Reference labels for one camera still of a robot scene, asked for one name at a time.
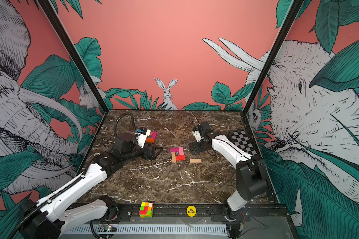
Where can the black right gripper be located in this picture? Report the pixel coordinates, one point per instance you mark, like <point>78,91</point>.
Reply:
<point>196,145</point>

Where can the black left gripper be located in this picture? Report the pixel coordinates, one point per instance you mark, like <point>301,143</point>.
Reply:
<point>153,156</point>

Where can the orange block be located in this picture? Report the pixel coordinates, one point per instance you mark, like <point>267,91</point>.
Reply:
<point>150,140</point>

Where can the magenta block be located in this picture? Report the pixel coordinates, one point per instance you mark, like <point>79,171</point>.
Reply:
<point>174,150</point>
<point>154,135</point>

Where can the natural wood block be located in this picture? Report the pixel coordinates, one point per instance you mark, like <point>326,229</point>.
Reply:
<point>174,160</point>
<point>195,161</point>

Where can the pink block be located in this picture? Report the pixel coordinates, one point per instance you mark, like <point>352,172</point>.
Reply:
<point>181,151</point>

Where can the red block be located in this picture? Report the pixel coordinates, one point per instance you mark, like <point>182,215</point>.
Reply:
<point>180,157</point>

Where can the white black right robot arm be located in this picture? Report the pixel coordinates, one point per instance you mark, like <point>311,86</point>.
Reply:
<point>252,177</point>

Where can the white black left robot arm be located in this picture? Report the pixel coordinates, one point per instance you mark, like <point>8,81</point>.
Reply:
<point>50,217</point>

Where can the black white checkerboard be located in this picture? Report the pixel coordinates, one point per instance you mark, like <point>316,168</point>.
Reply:
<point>241,139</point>

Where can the colourful puzzle cube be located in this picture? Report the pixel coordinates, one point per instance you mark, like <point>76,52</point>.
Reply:
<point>146,210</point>

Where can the yellow big blind chip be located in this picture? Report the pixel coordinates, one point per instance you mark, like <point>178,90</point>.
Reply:
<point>191,211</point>

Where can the white ventilation grille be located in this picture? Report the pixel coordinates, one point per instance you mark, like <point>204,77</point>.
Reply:
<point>139,229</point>

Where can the small circuit board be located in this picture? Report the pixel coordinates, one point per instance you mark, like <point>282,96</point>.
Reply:
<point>108,229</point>

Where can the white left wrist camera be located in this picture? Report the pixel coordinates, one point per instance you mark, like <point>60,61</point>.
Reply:
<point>142,134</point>

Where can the black front rail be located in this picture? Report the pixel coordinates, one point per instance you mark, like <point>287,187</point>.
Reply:
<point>221,212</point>

